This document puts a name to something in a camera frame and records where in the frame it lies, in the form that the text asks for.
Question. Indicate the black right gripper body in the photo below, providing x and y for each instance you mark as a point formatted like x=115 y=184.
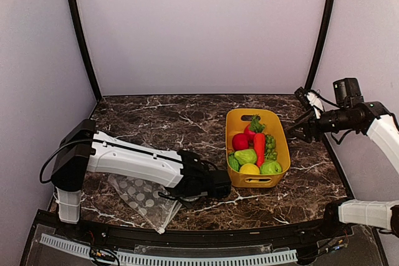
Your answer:
x=342 y=122

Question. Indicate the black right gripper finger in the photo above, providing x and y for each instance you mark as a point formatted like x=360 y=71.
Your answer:
x=301 y=123
x=303 y=135

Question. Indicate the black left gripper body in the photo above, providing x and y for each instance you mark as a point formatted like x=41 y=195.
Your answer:
x=177 y=195

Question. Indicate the orange toy carrot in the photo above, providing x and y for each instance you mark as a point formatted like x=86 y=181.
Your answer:
x=259 y=142

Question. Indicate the clear dotted zip top bag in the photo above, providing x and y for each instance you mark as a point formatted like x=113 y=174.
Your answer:
x=144 y=198

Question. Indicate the green toy chayote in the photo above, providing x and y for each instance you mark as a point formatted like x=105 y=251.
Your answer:
x=247 y=156

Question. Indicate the yellow plastic basket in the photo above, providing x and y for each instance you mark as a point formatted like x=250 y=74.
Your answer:
x=266 y=122

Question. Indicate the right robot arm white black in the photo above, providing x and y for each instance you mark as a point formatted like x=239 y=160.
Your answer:
x=373 y=120

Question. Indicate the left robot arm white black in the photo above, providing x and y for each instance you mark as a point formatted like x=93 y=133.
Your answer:
x=87 y=149

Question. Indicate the small right wrist webcam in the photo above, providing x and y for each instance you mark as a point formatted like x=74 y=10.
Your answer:
x=310 y=101

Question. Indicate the green toy cucumber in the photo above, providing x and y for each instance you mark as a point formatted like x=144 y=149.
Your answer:
x=233 y=162

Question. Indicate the green toy grapes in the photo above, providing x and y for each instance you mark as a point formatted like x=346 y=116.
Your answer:
x=270 y=148

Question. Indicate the green toy guava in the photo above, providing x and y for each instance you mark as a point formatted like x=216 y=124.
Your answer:
x=270 y=167

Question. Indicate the yellow toy lemon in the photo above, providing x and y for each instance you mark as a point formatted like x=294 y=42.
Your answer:
x=250 y=169

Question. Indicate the red toy radish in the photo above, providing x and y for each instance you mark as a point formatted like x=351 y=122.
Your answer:
x=250 y=132

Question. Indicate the red toy apple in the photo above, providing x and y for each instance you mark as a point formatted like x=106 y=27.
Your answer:
x=240 y=142

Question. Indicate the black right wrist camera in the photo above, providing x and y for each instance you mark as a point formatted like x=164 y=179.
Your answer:
x=347 y=92

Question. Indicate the white slotted cable duct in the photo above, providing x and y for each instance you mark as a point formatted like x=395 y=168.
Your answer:
x=152 y=255

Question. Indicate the black front rail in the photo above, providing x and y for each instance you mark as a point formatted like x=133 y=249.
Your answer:
x=122 y=236

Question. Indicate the black right frame post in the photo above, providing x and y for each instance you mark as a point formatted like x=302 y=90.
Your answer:
x=319 y=46

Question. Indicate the black frame post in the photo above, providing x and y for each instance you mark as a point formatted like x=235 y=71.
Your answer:
x=84 y=51
x=319 y=46

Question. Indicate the black left frame post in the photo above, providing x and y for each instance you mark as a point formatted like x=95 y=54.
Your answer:
x=84 y=51

